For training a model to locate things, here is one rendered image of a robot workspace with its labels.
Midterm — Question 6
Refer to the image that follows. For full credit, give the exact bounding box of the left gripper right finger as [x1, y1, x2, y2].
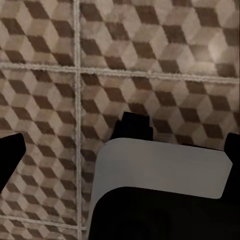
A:
[224, 132, 240, 173]

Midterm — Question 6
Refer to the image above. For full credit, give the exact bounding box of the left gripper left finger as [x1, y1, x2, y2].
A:
[0, 133, 26, 193]

